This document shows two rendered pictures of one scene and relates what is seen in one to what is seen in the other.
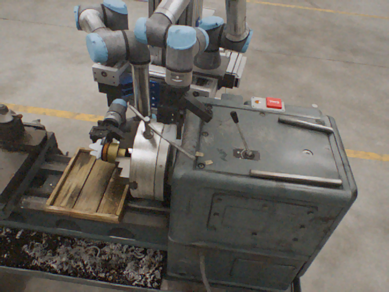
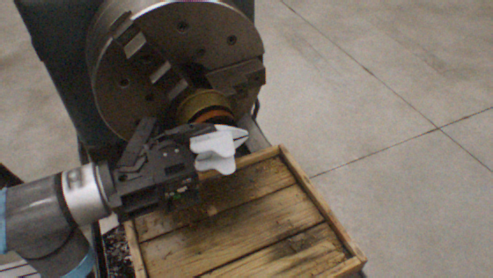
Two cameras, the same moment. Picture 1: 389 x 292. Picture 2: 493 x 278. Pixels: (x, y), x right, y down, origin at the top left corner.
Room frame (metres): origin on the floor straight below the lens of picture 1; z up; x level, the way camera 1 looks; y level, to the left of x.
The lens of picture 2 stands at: (1.01, 0.70, 1.45)
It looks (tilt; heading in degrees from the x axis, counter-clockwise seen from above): 45 degrees down; 243
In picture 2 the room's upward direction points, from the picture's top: straight up
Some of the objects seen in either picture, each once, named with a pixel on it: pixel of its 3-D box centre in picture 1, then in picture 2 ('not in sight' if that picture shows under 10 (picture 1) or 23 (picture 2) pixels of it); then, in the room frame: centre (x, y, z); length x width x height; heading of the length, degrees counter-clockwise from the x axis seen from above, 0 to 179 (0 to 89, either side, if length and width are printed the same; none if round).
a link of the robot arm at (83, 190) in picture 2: (112, 120); (90, 191); (1.08, 0.37, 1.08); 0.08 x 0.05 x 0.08; 87
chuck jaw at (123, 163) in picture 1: (127, 171); (239, 78); (0.79, 0.23, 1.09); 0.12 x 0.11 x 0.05; 177
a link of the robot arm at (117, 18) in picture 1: (114, 14); not in sight; (1.63, 0.47, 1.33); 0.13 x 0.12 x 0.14; 118
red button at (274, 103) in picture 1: (273, 103); not in sight; (1.08, -0.30, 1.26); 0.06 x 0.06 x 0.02; 87
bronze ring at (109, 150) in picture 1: (115, 153); (206, 119); (0.88, 0.30, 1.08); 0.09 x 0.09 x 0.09; 87
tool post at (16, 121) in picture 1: (10, 127); not in sight; (0.98, 0.77, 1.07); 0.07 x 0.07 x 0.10; 87
